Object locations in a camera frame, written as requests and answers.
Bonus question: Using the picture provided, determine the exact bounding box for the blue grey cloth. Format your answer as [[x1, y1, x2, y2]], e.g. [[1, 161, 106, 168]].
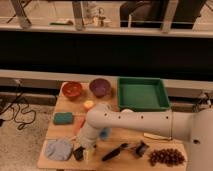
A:
[[44, 139, 73, 161]]

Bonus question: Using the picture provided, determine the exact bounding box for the purple bowl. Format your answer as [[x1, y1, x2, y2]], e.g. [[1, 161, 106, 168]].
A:
[[89, 78, 111, 98]]

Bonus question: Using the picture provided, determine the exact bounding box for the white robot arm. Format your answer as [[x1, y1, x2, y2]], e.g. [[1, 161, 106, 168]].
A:
[[77, 103, 213, 171]]

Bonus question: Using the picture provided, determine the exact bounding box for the white paper cup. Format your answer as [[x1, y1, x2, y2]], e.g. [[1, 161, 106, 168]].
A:
[[121, 109, 133, 113]]

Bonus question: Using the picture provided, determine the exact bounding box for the teal sponge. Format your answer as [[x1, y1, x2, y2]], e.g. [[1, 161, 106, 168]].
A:
[[53, 112, 73, 125]]

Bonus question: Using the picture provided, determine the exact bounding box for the red bowl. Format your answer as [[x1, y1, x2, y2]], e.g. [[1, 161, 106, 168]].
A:
[[62, 81, 83, 99]]

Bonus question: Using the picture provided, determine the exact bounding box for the yellow banana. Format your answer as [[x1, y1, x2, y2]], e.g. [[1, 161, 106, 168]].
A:
[[143, 133, 171, 141]]

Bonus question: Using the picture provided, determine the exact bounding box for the black rectangular eraser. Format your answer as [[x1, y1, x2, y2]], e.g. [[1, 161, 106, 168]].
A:
[[73, 147, 84, 161]]

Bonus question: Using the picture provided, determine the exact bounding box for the orange carrot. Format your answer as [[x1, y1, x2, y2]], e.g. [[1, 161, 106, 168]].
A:
[[74, 117, 86, 135]]

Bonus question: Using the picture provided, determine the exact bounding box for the green plastic tray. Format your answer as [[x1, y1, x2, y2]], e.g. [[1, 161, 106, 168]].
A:
[[117, 77, 170, 112]]

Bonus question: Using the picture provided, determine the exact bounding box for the peach apple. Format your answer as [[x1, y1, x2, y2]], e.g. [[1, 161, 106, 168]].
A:
[[83, 100, 95, 111]]

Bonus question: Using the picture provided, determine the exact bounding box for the black binder clip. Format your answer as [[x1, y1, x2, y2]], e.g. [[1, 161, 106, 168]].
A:
[[135, 142, 149, 157]]

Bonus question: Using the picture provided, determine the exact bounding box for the blue plastic cup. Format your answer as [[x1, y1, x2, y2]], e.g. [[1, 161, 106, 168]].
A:
[[99, 128, 110, 140]]

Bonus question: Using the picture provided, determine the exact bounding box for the bunch of dark grapes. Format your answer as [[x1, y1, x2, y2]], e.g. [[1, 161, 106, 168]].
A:
[[149, 148, 185, 167]]

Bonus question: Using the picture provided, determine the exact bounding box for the black floor cable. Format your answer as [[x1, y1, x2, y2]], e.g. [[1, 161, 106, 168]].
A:
[[0, 79, 37, 131]]

